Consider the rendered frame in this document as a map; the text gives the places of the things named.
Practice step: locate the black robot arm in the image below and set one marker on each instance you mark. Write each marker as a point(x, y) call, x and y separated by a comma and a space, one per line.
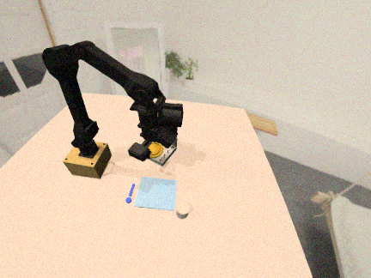
point(62, 63)

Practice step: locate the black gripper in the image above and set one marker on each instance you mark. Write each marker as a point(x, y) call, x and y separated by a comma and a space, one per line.
point(141, 151)

